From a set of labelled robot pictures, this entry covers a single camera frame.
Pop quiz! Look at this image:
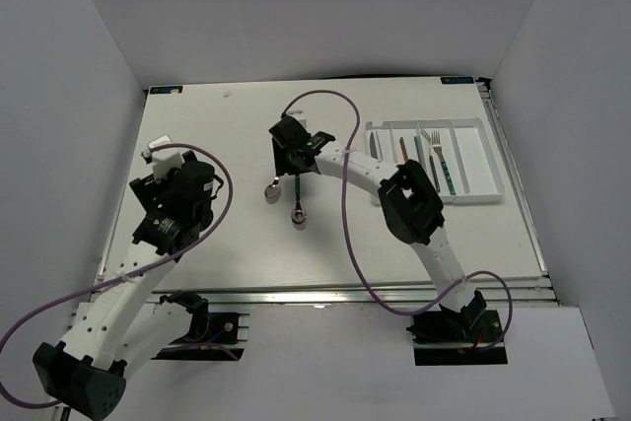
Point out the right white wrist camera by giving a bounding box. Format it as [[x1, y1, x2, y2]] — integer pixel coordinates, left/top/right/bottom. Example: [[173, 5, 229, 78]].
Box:
[[297, 118, 309, 130]]

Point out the orange chopstick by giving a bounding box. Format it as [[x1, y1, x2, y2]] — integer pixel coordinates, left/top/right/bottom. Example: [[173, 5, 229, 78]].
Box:
[[398, 137, 409, 163]]

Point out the left blue corner label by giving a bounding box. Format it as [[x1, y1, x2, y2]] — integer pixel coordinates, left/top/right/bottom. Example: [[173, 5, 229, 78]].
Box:
[[148, 85, 183, 95]]

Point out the pink handled spoon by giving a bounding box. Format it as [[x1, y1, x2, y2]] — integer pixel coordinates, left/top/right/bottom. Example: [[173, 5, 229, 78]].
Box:
[[264, 176, 282, 204]]

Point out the green handled spoon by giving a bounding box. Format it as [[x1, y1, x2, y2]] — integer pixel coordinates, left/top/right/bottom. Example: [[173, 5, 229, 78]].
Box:
[[290, 175, 307, 229]]

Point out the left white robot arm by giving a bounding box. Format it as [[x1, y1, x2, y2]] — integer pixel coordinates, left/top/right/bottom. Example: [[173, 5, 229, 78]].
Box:
[[33, 154, 217, 420]]

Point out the pink handled knife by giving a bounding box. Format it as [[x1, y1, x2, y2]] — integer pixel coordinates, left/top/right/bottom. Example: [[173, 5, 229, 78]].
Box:
[[369, 131, 384, 161]]

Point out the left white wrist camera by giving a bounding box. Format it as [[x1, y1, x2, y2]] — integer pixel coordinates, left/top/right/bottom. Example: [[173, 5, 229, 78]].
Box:
[[141, 135, 183, 182]]

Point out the green chopstick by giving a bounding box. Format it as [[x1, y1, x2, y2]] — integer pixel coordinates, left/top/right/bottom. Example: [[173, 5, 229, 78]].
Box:
[[414, 136, 424, 163]]

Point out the white divided utensil tray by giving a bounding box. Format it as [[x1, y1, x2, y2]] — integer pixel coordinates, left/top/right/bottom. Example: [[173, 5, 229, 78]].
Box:
[[364, 118, 505, 205]]

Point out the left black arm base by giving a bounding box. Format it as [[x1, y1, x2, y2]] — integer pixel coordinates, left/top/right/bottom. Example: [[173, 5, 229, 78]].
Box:
[[154, 291, 249, 362]]

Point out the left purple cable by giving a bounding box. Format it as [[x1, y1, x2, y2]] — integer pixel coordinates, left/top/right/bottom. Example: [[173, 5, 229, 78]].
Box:
[[0, 143, 234, 408]]

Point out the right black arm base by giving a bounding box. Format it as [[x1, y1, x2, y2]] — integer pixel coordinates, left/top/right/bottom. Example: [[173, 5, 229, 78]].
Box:
[[406, 309, 509, 367]]

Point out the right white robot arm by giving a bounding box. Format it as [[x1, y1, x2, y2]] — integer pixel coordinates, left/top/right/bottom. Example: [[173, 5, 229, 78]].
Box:
[[269, 115, 486, 341]]

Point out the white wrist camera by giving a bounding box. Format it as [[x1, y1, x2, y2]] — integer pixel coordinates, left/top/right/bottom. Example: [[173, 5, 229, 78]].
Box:
[[141, 135, 183, 182], [297, 118, 309, 130]]

